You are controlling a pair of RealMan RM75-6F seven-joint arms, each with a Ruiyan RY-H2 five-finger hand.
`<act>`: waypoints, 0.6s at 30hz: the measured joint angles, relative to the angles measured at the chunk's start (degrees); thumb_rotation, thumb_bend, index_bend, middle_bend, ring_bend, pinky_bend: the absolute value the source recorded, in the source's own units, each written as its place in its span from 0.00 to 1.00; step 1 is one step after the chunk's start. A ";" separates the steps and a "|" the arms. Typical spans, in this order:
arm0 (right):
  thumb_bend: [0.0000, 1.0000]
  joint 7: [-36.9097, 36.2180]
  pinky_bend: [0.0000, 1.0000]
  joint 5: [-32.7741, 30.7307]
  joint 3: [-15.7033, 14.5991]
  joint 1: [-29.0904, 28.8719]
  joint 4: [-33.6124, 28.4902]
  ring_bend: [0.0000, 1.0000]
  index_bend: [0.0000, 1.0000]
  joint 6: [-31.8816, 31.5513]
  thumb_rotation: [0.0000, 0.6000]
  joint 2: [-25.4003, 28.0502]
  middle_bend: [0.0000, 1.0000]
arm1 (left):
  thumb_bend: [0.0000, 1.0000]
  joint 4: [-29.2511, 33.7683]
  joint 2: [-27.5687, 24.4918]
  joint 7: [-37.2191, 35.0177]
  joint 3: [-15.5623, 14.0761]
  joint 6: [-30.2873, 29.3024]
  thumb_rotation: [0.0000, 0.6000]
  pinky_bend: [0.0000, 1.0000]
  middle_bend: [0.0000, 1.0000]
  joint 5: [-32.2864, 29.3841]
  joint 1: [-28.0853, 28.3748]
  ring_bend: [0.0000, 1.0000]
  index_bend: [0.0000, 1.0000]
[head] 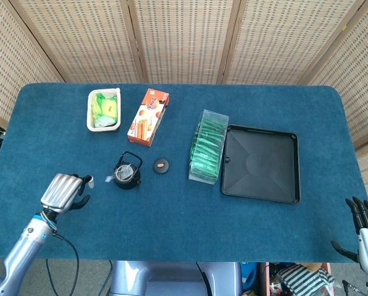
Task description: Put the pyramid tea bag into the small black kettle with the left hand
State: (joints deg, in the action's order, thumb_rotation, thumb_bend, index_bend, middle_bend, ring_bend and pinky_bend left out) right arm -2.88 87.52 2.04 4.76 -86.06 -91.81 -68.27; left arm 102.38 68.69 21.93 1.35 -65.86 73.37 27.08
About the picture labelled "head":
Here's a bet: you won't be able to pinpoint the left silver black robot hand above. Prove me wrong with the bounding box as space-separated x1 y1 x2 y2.
40 173 95 215

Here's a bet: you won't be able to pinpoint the pyramid tea bag with tag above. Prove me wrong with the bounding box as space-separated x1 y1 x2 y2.
103 165 133 183

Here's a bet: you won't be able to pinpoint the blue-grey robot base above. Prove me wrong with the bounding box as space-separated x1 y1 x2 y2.
109 260 243 296

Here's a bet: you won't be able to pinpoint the striped black-white packaged item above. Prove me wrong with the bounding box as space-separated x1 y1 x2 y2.
278 264 336 296

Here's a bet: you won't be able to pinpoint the yellow-green plastic packet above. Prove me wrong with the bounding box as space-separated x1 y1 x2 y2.
101 96 119 120

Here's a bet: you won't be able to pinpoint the black teapot lid orange knob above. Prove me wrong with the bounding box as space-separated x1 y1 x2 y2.
153 157 172 173

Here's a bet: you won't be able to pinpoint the clear box green packets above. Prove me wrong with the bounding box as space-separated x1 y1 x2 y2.
188 109 230 185

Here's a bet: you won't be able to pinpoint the cream plastic container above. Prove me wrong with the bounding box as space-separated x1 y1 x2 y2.
86 88 122 133

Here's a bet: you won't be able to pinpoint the pale green white packet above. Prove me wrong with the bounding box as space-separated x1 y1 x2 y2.
93 115 115 128

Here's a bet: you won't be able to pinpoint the orange biscuit box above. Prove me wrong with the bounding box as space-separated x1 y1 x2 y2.
127 88 170 147

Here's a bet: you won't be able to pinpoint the blue felt table cover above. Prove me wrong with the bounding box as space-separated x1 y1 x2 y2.
0 82 368 263

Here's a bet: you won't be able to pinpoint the blue plastic bin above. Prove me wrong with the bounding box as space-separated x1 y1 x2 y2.
241 261 259 292

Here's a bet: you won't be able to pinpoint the black square plastic tray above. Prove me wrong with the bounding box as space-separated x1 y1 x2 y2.
220 124 301 205

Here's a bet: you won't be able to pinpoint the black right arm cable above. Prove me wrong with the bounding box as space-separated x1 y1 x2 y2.
341 279 368 294

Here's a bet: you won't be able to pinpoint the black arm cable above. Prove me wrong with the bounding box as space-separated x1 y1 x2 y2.
341 279 368 294
52 232 80 296

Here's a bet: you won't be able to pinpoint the black teapot with handle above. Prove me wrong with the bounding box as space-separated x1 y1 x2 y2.
112 150 143 190

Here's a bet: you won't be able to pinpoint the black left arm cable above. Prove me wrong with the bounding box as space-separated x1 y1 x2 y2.
52 232 80 296

